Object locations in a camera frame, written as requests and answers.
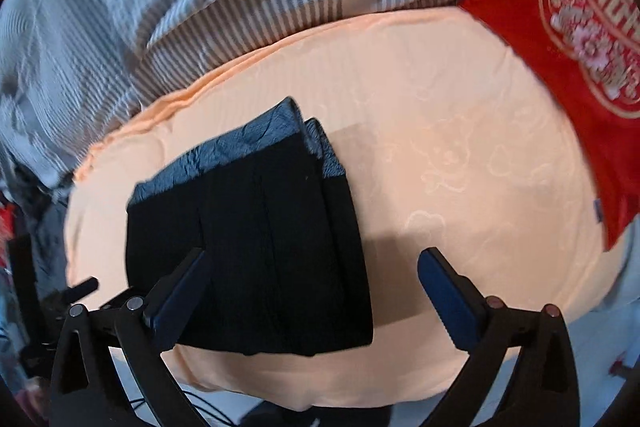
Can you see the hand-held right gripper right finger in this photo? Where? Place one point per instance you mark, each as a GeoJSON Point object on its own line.
{"type": "Point", "coordinates": [450, 302]}

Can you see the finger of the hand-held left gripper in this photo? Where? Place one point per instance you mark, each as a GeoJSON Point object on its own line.
{"type": "Point", "coordinates": [82, 287]}

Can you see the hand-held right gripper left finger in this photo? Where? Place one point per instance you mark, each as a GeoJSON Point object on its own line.
{"type": "Point", "coordinates": [182, 302]}

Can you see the black pants with grey waistband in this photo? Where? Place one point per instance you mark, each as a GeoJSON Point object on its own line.
{"type": "Point", "coordinates": [280, 232]}

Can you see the grey clothing pile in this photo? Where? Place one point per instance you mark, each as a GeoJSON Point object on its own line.
{"type": "Point", "coordinates": [50, 232]}

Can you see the peach embossed blanket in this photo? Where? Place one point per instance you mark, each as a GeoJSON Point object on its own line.
{"type": "Point", "coordinates": [450, 182]}

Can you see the red embroidered pillow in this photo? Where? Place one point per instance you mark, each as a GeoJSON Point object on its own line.
{"type": "Point", "coordinates": [550, 82]}

